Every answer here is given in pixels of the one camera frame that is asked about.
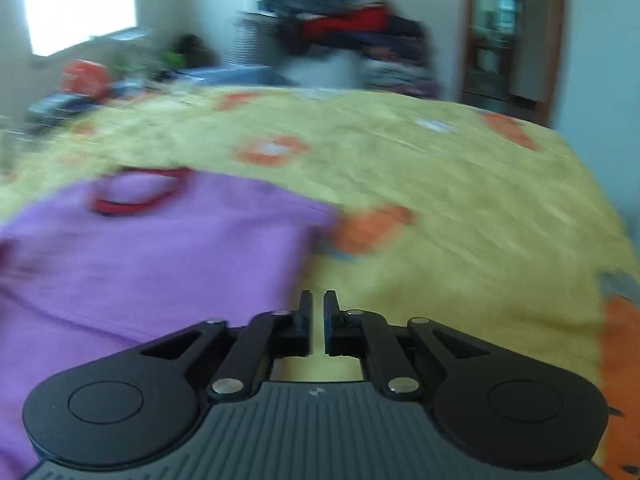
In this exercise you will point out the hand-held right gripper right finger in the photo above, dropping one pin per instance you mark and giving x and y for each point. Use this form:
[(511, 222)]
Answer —
[(330, 312)]

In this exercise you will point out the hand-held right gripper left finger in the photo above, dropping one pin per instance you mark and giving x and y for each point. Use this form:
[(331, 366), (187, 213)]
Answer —
[(305, 312)]

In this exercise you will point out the purple sweater with red collar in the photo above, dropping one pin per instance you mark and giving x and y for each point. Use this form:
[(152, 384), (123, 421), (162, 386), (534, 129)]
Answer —
[(150, 260)]

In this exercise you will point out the pile of dark clothes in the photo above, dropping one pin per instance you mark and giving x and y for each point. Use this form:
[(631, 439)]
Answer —
[(350, 20)]

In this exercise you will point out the yellow floral bedsheet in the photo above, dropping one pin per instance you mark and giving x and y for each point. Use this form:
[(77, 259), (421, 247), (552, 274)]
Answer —
[(450, 210)]

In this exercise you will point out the blue plastic bin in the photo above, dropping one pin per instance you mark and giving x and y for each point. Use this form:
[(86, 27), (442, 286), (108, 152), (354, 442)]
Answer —
[(235, 75)]

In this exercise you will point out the white striped basket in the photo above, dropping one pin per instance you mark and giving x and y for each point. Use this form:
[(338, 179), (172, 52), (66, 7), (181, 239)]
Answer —
[(250, 35)]

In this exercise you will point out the black bag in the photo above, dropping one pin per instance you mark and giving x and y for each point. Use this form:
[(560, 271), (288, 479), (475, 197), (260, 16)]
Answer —
[(192, 50)]

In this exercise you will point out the dark clutter heap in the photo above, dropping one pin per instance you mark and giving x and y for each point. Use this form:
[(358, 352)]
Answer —
[(60, 110)]

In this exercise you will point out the red box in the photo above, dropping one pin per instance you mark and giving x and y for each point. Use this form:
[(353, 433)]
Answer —
[(85, 77)]

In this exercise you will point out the wooden glass cabinet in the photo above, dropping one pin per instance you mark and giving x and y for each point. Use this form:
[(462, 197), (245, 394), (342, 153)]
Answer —
[(530, 35)]

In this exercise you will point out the pale floral sliding wardrobe door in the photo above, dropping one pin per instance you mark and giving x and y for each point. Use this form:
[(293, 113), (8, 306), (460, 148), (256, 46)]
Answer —
[(600, 70)]

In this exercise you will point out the bright window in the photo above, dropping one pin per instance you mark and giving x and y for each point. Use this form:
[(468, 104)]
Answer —
[(80, 5)]

